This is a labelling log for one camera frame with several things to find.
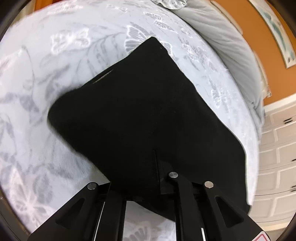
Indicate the grey duvet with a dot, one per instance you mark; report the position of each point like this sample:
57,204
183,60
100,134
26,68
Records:
230,46

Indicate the black pants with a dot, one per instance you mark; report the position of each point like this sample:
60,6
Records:
142,118

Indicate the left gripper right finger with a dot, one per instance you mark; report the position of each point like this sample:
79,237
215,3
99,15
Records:
201,212

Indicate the white wardrobe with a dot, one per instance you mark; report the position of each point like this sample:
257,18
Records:
274,203

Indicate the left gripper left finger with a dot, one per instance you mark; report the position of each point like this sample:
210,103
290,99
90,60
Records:
96,212

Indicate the butterfly print bed sheet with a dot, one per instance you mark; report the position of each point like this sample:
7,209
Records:
62,47

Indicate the framed wall painting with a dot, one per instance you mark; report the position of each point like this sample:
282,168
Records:
277,30

